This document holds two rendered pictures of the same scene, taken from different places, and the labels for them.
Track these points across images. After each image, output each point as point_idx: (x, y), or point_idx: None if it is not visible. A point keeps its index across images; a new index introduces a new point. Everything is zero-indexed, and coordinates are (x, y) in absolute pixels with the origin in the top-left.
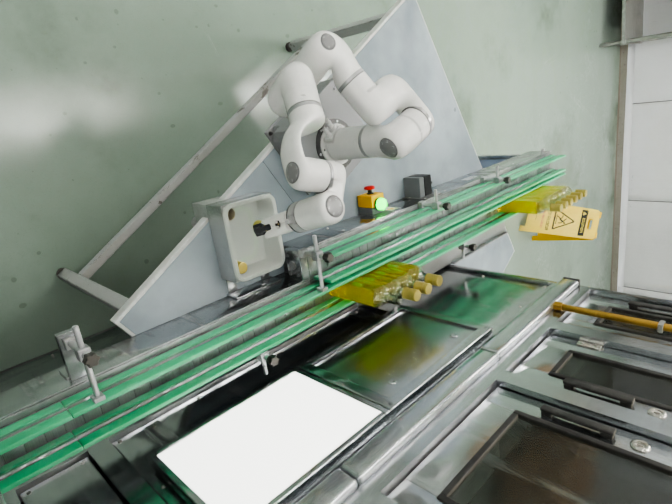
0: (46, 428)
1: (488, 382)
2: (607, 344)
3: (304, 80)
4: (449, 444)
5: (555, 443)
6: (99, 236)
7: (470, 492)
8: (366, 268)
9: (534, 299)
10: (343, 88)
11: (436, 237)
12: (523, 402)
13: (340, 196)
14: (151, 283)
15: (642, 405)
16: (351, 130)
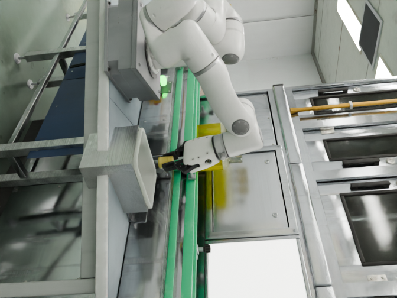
0: None
1: (314, 184)
2: (335, 127)
3: (205, 39)
4: (334, 233)
5: (371, 202)
6: None
7: (370, 252)
8: None
9: (272, 109)
10: (196, 22)
11: (197, 88)
12: (337, 186)
13: (257, 125)
14: (107, 258)
15: (381, 159)
16: None
